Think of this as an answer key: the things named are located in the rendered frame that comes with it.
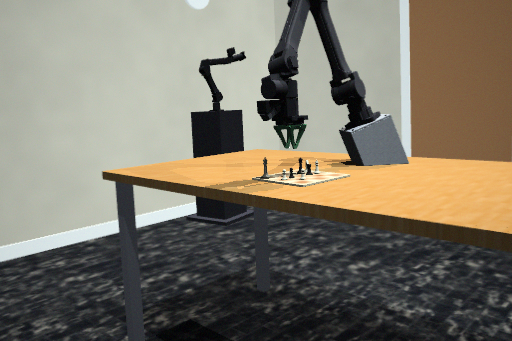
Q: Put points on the chessboard with pieces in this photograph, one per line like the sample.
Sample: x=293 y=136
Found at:
x=310 y=179

